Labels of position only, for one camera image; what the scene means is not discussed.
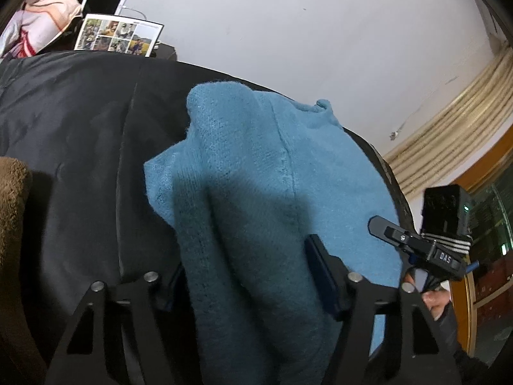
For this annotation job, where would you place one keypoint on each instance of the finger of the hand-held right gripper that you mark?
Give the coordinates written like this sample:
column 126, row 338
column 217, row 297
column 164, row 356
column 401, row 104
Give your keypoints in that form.
column 394, row 234

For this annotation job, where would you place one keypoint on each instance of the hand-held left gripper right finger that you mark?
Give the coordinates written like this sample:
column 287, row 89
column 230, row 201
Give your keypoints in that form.
column 320, row 276

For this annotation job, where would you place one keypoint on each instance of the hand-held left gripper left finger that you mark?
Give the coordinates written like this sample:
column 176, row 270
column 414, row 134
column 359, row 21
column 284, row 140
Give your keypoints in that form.
column 160, row 290

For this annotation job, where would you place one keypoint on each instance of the teal knit sweater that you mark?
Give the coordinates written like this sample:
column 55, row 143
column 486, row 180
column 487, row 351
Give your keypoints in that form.
column 260, row 192

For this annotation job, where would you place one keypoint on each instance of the person's right forearm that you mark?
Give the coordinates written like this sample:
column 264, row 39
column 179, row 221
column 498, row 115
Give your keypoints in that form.
column 457, row 337

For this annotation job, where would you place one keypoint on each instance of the person's right hand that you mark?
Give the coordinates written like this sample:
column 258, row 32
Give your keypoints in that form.
column 437, row 300

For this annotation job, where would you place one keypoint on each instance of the wooden framed window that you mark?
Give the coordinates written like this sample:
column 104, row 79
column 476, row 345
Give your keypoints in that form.
column 493, row 224

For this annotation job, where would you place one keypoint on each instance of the cream curtain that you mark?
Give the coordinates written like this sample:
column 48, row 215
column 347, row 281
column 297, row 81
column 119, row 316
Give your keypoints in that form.
column 453, row 128

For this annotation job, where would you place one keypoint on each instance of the brown fleece garment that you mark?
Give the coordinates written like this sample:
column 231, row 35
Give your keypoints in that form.
column 12, row 208

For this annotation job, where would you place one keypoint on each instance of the black bed cover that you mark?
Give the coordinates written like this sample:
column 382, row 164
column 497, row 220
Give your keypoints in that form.
column 80, row 128

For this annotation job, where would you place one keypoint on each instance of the dark nightstand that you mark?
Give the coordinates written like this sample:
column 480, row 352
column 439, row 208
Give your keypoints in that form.
column 165, row 52

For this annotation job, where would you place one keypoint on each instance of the pink printed pillow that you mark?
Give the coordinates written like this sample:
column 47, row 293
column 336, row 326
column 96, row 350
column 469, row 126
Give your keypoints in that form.
column 36, row 24

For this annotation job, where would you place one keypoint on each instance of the photo collage frame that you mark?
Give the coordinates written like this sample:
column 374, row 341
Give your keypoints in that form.
column 116, row 36

